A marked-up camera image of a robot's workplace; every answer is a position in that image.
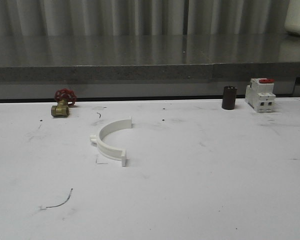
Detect white half pipe clamp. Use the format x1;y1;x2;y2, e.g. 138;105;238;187
89;116;133;167

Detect dark brown cylindrical coupling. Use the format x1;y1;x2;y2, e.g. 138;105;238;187
221;86;237;110

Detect white container on counter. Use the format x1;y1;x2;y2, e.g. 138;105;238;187
284;0;300;36

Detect brass valve with red handle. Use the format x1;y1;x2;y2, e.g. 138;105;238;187
51;88;77;118

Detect white circuit breaker red switch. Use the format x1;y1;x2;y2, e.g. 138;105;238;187
245;78;276;113

